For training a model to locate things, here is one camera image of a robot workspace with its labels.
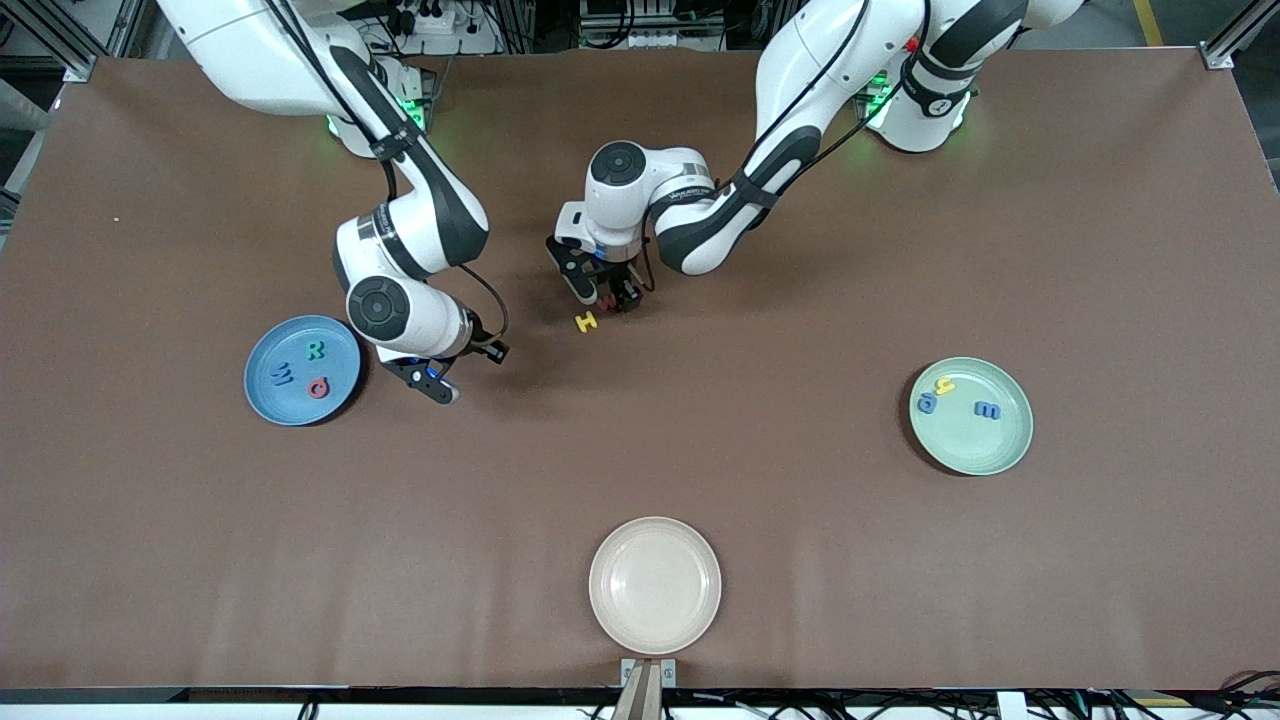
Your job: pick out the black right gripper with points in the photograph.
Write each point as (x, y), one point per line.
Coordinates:
(479, 345)

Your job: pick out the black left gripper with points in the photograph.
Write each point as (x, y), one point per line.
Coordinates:
(622, 286)

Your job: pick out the teal capital letter R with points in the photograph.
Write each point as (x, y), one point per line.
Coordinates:
(314, 351)

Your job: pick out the pink letter Q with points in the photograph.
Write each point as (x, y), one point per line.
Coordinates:
(313, 388)

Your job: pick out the blue capital letter W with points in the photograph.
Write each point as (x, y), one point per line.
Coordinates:
(283, 376)

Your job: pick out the blue small letter g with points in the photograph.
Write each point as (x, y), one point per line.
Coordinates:
(927, 404)

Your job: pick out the blue small letter m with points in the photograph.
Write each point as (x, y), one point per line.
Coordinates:
(987, 410)

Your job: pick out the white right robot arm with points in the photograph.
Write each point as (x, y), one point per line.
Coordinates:
(420, 220)

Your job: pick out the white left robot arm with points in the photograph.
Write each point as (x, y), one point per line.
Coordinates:
(800, 60)

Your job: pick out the blue plate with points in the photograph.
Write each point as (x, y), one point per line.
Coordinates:
(290, 400)

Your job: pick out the beige plate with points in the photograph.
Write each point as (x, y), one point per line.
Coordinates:
(655, 586)

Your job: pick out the green plate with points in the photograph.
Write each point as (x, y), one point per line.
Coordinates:
(970, 440)

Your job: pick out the yellow capital letter H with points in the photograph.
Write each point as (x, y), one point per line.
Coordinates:
(586, 322)

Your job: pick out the white power strip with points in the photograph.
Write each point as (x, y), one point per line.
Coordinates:
(450, 38)

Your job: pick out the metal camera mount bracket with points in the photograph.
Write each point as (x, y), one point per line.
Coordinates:
(648, 690)

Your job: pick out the aluminium frame profile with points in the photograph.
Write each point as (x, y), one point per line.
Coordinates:
(78, 68)
(1222, 52)

